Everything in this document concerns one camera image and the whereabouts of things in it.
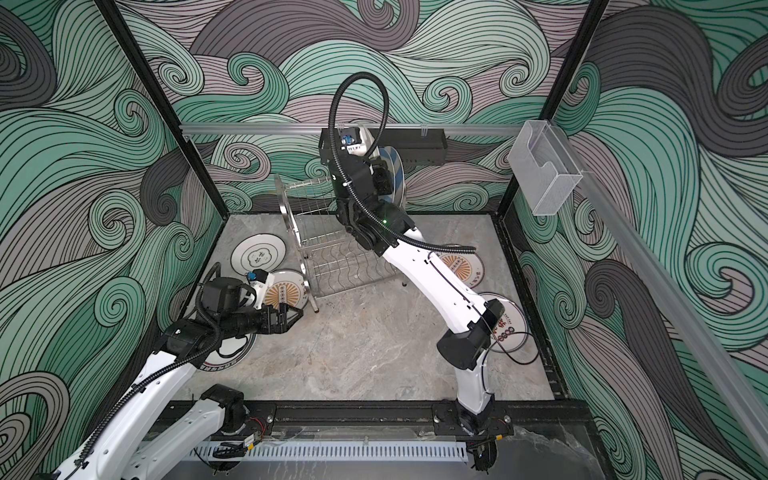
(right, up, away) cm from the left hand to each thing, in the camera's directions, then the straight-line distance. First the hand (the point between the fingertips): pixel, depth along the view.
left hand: (290, 310), depth 74 cm
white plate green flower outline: (-21, +13, +33) cm, 42 cm away
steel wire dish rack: (+6, +11, +30) cm, 33 cm away
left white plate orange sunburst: (-8, +2, +24) cm, 25 cm away
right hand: (+23, +36, -9) cm, 43 cm away
